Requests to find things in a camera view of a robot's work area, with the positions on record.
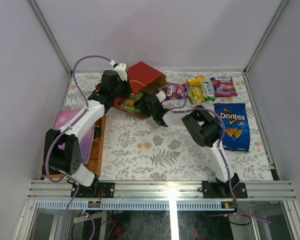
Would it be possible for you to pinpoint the yellow green candy bag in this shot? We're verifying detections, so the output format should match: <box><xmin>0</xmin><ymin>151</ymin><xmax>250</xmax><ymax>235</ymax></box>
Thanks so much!
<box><xmin>119</xmin><ymin>91</ymin><xmax>146</xmax><ymax>114</ymax></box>

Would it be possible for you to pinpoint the red paper bag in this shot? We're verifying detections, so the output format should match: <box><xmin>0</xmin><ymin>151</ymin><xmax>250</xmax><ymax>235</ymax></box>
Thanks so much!
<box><xmin>94</xmin><ymin>61</ymin><xmax>167</xmax><ymax>128</ymax></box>

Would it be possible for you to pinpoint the purple candy bag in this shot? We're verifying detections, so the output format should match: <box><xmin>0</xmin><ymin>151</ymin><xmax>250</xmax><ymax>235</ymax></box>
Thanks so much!
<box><xmin>165</xmin><ymin>82</ymin><xmax>188</xmax><ymax>101</ymax></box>
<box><xmin>210</xmin><ymin>76</ymin><xmax>238</xmax><ymax>98</ymax></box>

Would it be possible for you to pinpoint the yellow snack bag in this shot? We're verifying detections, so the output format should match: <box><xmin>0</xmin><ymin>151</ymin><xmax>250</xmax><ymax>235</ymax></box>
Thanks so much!
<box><xmin>187</xmin><ymin>75</ymin><xmax>206</xmax><ymax>87</ymax></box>

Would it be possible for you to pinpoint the blue silver chips bag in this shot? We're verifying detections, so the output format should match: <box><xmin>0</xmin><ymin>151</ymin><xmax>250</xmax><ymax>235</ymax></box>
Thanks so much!
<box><xmin>214</xmin><ymin>103</ymin><xmax>250</xmax><ymax>152</ymax></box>

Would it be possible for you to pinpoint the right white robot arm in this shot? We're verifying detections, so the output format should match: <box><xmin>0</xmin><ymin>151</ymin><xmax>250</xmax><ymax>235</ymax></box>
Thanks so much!
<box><xmin>133</xmin><ymin>93</ymin><xmax>236</xmax><ymax>198</ymax></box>

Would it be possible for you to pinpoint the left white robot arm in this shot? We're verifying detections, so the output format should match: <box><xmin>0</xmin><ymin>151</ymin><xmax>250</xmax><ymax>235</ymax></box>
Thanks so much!
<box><xmin>44</xmin><ymin>70</ymin><xmax>132</xmax><ymax>198</ymax></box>

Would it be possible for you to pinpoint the purple pink cloth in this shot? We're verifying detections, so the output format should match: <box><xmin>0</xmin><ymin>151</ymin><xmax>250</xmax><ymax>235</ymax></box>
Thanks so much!
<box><xmin>53</xmin><ymin>109</ymin><xmax>95</xmax><ymax>165</ymax></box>

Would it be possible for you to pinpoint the wooden tray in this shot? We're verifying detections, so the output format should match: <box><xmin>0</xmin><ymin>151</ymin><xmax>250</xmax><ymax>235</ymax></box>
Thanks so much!
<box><xmin>41</xmin><ymin>116</ymin><xmax>106</xmax><ymax>180</ymax></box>

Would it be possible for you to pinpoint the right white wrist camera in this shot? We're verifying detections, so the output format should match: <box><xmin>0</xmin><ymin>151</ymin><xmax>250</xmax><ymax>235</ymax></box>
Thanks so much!
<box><xmin>155</xmin><ymin>90</ymin><xmax>167</xmax><ymax>103</ymax></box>

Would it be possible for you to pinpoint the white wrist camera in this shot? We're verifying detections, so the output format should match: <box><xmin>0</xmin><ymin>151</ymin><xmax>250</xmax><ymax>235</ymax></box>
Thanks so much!
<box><xmin>155</xmin><ymin>90</ymin><xmax>167</xmax><ymax>103</ymax></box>
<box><xmin>109</xmin><ymin>59</ymin><xmax>128</xmax><ymax>81</ymax></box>

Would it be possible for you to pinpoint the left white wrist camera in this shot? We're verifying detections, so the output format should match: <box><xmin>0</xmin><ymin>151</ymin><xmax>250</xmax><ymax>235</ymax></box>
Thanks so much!
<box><xmin>109</xmin><ymin>59</ymin><xmax>128</xmax><ymax>81</ymax></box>

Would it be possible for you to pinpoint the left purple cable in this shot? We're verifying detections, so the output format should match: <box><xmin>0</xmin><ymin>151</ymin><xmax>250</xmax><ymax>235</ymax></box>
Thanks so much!
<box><xmin>45</xmin><ymin>55</ymin><xmax>116</xmax><ymax>240</ymax></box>

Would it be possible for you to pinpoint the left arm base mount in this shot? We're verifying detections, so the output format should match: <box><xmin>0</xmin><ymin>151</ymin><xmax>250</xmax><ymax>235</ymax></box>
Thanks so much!
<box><xmin>75</xmin><ymin>182</ymin><xmax>115</xmax><ymax>199</ymax></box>

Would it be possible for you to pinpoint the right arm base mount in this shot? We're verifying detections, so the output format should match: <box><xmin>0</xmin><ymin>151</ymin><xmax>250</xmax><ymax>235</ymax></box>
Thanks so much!
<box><xmin>201</xmin><ymin>181</ymin><xmax>248</xmax><ymax>199</ymax></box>

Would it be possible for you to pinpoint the aluminium front rail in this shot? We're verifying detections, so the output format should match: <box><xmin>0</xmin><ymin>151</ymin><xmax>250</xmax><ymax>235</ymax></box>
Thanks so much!
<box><xmin>27</xmin><ymin>180</ymin><xmax>296</xmax><ymax>202</ymax></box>

